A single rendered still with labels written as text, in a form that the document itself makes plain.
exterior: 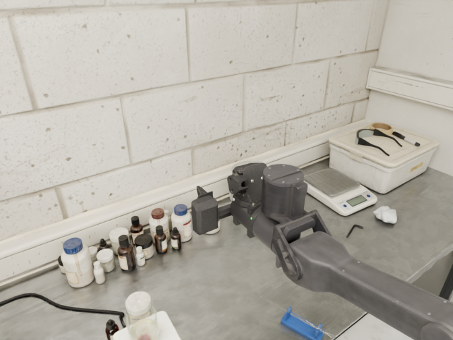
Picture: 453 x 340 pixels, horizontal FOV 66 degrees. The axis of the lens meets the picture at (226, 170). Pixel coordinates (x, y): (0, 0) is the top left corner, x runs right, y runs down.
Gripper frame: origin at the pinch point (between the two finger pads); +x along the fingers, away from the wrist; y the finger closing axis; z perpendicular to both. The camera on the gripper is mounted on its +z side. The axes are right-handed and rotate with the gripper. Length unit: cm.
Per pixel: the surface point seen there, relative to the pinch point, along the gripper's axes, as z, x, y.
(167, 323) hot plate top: -31.5, 3.8, 12.9
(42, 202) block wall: -20, 51, 30
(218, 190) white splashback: -34, 50, -27
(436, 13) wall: 24, 36, -120
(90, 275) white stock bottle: -37, 34, 23
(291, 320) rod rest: -39.2, -5.4, -15.2
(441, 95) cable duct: -5, 24, -117
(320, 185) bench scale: -34, 32, -63
